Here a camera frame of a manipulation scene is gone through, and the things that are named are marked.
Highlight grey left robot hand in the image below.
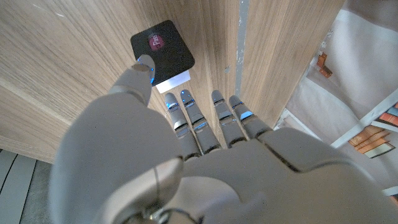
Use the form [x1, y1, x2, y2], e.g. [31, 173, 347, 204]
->
[48, 55, 398, 224]

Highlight black keycard holder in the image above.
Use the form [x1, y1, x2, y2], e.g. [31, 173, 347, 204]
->
[130, 20, 196, 87]

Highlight printed bookshelf backdrop cloth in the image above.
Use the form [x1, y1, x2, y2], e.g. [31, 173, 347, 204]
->
[273, 0, 398, 207]

